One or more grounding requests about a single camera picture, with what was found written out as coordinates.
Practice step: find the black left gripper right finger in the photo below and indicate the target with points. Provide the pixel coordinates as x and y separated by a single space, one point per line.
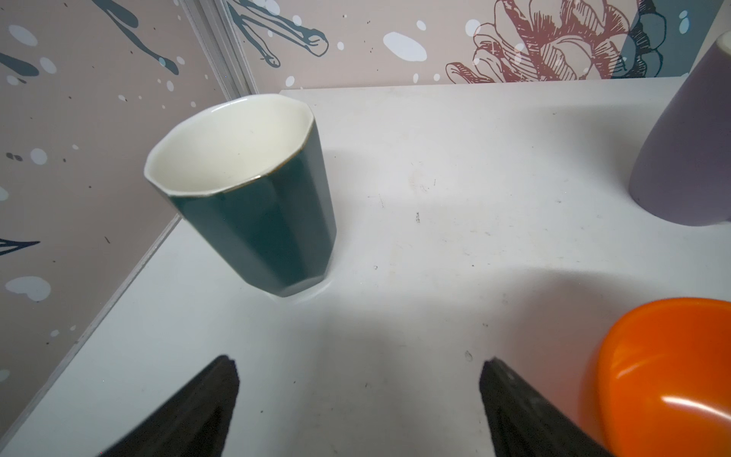
523 423

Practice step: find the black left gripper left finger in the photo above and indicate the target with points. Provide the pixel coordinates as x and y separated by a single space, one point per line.
194 422

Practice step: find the orange plastic bowl rear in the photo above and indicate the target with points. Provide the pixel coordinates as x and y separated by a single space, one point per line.
663 380

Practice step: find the dark green faceted cup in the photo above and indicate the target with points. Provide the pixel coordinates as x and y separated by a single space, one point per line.
250 176

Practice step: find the purple ceramic mug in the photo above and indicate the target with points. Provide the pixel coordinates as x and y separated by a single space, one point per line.
682 173

